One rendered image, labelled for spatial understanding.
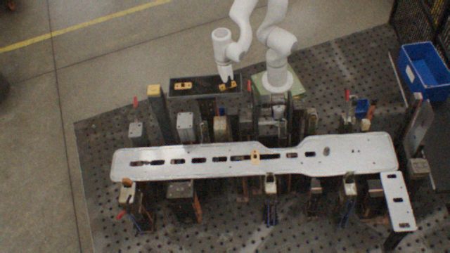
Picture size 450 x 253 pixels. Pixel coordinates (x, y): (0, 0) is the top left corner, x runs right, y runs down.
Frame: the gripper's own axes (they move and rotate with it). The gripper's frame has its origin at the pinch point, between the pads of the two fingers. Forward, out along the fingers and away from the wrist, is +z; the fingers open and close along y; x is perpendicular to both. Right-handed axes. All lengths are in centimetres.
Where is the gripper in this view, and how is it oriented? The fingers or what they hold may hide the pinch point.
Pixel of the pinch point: (227, 82)
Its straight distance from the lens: 204.2
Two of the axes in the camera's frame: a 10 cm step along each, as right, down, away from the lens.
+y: 3.3, 7.5, -5.7
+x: 9.4, -3.1, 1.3
